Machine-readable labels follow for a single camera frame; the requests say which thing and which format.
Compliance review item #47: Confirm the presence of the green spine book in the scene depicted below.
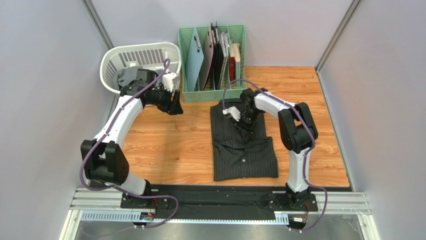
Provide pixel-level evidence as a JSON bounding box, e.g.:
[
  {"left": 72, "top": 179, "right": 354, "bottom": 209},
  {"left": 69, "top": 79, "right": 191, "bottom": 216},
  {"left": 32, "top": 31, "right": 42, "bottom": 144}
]
[{"left": 232, "top": 42, "right": 241, "bottom": 81}]

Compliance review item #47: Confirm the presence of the black pinstriped long sleeve shirt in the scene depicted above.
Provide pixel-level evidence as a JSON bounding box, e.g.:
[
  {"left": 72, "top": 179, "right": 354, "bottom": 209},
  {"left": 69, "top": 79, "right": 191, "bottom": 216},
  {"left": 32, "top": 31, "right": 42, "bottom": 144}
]
[{"left": 210, "top": 100, "right": 279, "bottom": 182}]

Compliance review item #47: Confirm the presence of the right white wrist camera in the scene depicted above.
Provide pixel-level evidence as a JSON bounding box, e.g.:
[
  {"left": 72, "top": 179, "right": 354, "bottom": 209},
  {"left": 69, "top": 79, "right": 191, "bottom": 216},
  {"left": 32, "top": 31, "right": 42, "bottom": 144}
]
[{"left": 222, "top": 106, "right": 241, "bottom": 122}]

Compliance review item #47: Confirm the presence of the grey shirt in basket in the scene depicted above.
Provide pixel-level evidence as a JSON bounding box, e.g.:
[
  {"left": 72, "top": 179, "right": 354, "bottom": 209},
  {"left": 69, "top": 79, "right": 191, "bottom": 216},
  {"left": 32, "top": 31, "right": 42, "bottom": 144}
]
[{"left": 116, "top": 67, "right": 138, "bottom": 88}]

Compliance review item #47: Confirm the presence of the red book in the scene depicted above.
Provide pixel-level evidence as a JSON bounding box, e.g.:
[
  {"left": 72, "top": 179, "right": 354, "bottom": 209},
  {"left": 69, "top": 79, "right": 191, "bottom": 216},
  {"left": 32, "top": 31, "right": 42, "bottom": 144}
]
[{"left": 228, "top": 38, "right": 235, "bottom": 82}]

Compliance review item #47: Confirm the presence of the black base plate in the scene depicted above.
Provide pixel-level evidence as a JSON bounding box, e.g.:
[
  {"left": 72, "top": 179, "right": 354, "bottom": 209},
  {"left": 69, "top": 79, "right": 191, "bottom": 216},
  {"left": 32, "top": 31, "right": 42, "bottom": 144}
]
[{"left": 120, "top": 184, "right": 319, "bottom": 221}]

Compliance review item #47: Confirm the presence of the blue clipboard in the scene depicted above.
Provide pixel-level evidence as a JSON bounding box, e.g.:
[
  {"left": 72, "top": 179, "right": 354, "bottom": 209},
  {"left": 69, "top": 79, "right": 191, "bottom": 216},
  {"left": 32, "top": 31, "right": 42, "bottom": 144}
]
[{"left": 185, "top": 28, "right": 204, "bottom": 92}]

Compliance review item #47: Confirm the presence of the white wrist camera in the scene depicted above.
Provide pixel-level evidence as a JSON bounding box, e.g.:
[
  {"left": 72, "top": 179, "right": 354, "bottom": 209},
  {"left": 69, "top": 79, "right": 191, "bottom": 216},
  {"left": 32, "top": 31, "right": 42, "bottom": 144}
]
[
  {"left": 222, "top": 106, "right": 241, "bottom": 122},
  {"left": 161, "top": 72, "right": 181, "bottom": 93}
]

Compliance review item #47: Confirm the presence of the white laundry basket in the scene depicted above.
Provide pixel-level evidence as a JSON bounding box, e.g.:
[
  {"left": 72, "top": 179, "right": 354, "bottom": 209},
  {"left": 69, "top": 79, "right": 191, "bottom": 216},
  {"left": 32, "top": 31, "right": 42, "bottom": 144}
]
[{"left": 99, "top": 42, "right": 183, "bottom": 94}]

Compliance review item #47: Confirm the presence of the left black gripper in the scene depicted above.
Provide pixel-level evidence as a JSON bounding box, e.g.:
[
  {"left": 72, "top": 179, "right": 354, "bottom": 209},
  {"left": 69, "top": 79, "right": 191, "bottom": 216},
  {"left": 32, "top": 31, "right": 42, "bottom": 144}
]
[{"left": 148, "top": 83, "right": 185, "bottom": 116}]

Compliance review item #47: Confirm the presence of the black folder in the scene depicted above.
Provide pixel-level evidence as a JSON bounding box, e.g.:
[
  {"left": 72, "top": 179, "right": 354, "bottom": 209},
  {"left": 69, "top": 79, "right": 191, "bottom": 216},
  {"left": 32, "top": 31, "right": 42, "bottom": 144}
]
[{"left": 210, "top": 22, "right": 223, "bottom": 90}]

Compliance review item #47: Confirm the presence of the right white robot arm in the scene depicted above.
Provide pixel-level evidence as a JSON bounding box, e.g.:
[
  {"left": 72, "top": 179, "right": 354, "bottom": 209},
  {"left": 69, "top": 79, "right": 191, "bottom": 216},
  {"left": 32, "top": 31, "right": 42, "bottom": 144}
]
[{"left": 222, "top": 88, "right": 318, "bottom": 209}]

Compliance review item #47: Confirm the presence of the grey notebook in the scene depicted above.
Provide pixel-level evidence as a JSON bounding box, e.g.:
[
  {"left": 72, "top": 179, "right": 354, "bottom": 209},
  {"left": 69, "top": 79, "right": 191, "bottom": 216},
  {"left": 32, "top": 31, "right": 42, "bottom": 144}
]
[{"left": 217, "top": 32, "right": 229, "bottom": 90}]

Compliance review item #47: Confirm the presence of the green file organizer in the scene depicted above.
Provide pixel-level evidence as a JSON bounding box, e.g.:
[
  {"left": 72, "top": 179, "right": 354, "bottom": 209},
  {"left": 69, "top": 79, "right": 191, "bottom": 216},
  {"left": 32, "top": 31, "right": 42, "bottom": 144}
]
[{"left": 178, "top": 24, "right": 247, "bottom": 103}]

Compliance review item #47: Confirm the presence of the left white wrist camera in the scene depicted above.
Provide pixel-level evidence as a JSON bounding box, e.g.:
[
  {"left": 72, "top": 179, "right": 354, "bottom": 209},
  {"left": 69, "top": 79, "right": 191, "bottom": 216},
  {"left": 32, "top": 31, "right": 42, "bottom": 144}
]
[{"left": 161, "top": 72, "right": 181, "bottom": 93}]

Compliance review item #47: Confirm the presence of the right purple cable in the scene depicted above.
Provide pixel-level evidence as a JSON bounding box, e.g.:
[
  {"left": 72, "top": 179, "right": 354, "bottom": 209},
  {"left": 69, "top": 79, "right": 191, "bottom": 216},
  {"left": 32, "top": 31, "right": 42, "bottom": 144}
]
[{"left": 221, "top": 78, "right": 328, "bottom": 233}]

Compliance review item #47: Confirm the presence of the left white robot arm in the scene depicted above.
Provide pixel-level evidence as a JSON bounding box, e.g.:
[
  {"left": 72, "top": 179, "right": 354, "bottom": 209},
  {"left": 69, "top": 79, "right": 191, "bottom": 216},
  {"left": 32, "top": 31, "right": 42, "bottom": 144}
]
[{"left": 79, "top": 69, "right": 183, "bottom": 199}]

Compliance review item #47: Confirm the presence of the aluminium rail frame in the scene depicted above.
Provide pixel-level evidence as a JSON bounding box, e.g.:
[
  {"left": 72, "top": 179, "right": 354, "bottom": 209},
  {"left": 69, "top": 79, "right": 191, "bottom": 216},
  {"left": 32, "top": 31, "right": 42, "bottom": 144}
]
[{"left": 60, "top": 174, "right": 380, "bottom": 240}]

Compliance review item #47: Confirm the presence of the mauve clipboard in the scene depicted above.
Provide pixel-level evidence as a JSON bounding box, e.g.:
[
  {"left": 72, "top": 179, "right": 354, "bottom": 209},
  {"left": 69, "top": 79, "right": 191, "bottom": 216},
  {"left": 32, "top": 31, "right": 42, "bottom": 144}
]
[{"left": 199, "top": 22, "right": 215, "bottom": 91}]

